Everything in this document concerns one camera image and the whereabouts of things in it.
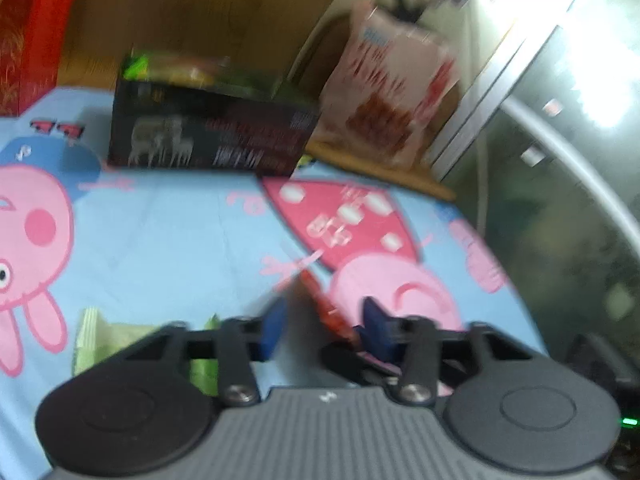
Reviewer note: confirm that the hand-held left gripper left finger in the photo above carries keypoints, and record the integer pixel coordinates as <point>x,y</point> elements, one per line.
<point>272,330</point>

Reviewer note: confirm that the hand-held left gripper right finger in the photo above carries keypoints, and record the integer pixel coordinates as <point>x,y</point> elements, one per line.
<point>377,327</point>

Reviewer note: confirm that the orange snack packet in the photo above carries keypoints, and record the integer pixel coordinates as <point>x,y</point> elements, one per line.
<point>325,305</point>

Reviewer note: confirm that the bright green snack packet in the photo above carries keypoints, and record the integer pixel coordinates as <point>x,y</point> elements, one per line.
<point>115,337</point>

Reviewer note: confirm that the black cardboard box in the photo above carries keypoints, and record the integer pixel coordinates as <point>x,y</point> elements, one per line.
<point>200,130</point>

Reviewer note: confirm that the clear mooncake packet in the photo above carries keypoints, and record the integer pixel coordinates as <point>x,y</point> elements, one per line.
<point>200,71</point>

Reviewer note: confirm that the dark green snack packet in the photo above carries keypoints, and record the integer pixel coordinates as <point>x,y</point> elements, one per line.
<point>137,66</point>

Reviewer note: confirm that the pink pig printed blanket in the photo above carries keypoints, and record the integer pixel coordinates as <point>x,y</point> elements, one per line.
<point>175,220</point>

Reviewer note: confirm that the large pink snack bag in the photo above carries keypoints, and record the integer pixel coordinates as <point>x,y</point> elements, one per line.
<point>385,100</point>

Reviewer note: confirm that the black stand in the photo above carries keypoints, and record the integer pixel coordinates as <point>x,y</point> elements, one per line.
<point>405,0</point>

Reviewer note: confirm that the wooden board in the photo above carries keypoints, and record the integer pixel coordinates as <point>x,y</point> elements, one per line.
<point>200,5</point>

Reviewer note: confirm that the red gift box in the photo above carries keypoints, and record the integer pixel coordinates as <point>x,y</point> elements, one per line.
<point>35,35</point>

